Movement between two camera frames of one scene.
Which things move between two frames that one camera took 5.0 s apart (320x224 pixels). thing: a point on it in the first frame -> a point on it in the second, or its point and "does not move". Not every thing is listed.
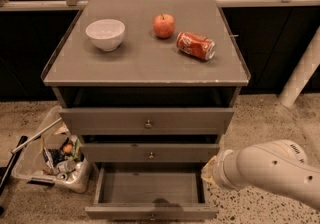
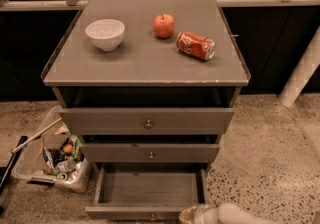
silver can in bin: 66,166 does not move
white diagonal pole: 302,72 does not move
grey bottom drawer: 151,194 does not move
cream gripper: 219,170 -> 200,215
